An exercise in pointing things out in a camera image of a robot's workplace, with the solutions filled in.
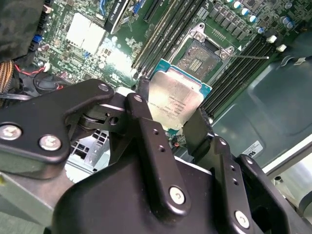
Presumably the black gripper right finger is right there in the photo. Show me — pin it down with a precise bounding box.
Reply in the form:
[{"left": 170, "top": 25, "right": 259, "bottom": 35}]
[{"left": 184, "top": 108, "right": 292, "bottom": 234}]

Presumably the silver CPU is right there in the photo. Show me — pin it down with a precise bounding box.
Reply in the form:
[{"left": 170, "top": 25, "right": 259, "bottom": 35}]
[{"left": 147, "top": 58, "right": 213, "bottom": 131}]

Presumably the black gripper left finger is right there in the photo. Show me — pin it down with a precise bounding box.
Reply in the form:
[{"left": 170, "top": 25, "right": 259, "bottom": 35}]
[{"left": 0, "top": 77, "right": 193, "bottom": 220}]

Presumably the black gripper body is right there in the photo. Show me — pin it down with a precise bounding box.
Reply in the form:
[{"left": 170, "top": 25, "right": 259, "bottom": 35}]
[{"left": 52, "top": 156, "right": 234, "bottom": 234}]

